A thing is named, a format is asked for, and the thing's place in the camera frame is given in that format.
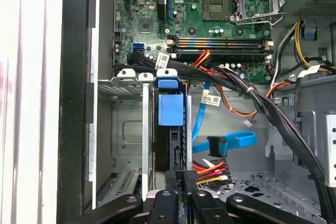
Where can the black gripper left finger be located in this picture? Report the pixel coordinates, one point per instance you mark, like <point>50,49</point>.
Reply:
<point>118,208</point>

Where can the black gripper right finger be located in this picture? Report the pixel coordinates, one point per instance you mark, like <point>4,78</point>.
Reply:
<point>252,208</point>

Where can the hard disk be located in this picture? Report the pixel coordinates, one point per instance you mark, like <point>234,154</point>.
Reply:
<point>170,108</point>

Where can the black RAM slot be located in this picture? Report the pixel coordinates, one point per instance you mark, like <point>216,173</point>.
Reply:
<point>223,38</point>
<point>223,43</point>
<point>236,56</point>
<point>223,48</point>

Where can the silver perforated drive cage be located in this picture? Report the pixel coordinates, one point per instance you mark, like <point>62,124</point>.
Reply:
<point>330,155</point>

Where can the black PC case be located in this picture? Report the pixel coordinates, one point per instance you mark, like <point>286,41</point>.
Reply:
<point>73,77</point>

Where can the blue board data port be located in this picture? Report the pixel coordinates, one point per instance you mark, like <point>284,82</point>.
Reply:
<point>139,47</point>

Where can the small black board chip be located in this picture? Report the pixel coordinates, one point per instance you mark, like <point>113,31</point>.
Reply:
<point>147,26</point>

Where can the metal locking lever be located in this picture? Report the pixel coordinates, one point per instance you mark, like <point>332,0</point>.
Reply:
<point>278,19</point>

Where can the green motherboard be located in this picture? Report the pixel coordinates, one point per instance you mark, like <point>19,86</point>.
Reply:
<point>183,24</point>

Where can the silver socket cover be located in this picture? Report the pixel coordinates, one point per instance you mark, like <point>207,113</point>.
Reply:
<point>274,1</point>

